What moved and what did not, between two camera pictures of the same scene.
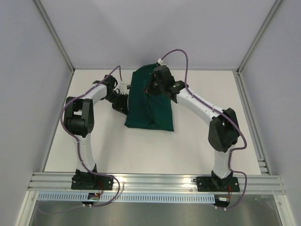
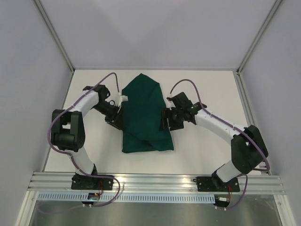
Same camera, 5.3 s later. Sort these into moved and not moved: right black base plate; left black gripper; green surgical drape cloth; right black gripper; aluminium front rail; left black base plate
Moved: right black gripper; green surgical drape cloth; left black gripper
Not moved: aluminium front rail; left black base plate; right black base plate
